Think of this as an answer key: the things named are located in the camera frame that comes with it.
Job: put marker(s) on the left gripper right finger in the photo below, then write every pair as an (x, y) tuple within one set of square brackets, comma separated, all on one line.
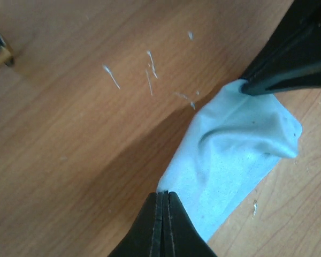
[(179, 237)]

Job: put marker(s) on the light blue cleaning cloth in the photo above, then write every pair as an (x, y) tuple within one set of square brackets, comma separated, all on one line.
[(232, 143)]

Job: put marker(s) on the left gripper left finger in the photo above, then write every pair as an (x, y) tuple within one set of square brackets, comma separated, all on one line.
[(145, 235)]

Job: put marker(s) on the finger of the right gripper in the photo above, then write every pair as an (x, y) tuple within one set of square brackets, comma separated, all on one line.
[(293, 52), (297, 84)]

